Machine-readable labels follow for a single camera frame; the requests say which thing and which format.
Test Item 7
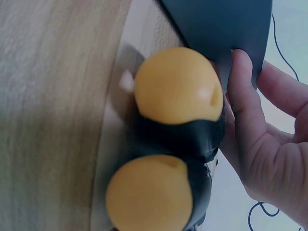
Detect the person's right hand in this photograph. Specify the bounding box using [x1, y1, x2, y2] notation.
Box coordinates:
[211, 49, 308, 229]

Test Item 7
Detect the dark blue-grey panel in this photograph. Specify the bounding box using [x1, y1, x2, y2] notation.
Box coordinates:
[155, 0, 273, 93]

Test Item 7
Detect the yellow and black rounded object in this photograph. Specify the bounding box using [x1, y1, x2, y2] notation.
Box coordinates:
[105, 154, 213, 231]
[134, 46, 226, 163]

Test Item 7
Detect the thin black cable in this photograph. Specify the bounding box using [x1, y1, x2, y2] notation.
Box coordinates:
[248, 201, 281, 231]
[271, 13, 300, 81]

